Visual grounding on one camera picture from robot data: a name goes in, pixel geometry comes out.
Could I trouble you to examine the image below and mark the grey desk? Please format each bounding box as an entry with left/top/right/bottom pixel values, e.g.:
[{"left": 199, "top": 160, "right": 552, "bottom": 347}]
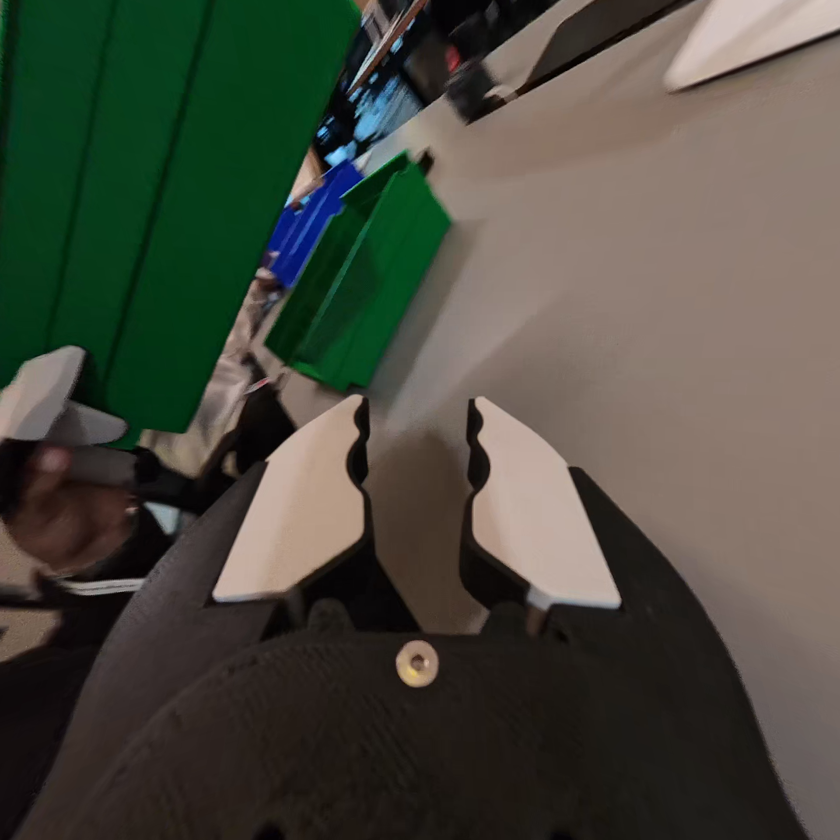
[{"left": 141, "top": 0, "right": 840, "bottom": 840}]

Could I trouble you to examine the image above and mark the white metal stand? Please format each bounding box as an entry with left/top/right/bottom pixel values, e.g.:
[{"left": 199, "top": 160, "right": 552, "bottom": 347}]
[{"left": 663, "top": 0, "right": 840, "bottom": 93}]

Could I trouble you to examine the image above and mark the person's left forearm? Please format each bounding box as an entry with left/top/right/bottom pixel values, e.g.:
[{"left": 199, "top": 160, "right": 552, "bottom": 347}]
[{"left": 0, "top": 525, "right": 173, "bottom": 723}]

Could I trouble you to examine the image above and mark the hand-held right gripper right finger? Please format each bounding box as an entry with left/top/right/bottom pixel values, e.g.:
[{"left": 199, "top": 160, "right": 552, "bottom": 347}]
[{"left": 459, "top": 395, "right": 623, "bottom": 637}]

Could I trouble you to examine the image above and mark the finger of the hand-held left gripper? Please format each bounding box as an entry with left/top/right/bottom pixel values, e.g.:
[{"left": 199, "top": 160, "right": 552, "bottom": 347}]
[{"left": 0, "top": 346, "right": 129, "bottom": 445}]

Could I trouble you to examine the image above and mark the green plastic bin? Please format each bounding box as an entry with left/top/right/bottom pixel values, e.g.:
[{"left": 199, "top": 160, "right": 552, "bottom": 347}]
[
  {"left": 0, "top": 0, "right": 363, "bottom": 435},
  {"left": 264, "top": 151, "right": 452, "bottom": 393}
]

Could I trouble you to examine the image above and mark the black power cube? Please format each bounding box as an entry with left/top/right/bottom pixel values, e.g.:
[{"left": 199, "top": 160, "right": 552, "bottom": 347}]
[{"left": 446, "top": 58, "right": 519, "bottom": 126}]

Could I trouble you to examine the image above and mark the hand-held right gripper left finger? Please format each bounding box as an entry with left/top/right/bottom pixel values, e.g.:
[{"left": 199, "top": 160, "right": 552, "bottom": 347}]
[{"left": 211, "top": 394, "right": 376, "bottom": 631}]

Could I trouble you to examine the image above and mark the blue plastic bin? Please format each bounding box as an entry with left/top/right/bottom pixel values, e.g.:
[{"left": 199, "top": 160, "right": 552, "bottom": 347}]
[{"left": 268, "top": 159, "right": 365, "bottom": 290}]

